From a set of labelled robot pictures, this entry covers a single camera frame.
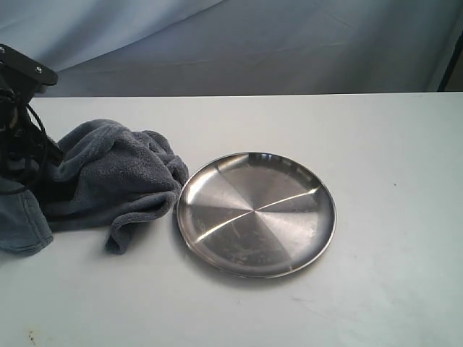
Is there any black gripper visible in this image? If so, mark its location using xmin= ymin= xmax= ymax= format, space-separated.
xmin=1 ymin=85 xmax=61 ymax=192

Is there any grey fleece towel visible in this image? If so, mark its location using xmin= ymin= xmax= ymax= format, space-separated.
xmin=1 ymin=119 xmax=189 ymax=255

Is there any blue-grey backdrop cloth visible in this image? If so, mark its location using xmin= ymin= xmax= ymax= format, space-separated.
xmin=1 ymin=1 xmax=462 ymax=97

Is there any round stainless steel plate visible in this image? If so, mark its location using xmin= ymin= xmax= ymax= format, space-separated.
xmin=176 ymin=152 xmax=336 ymax=278

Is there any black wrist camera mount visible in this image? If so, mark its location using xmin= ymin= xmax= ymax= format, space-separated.
xmin=1 ymin=43 xmax=59 ymax=99

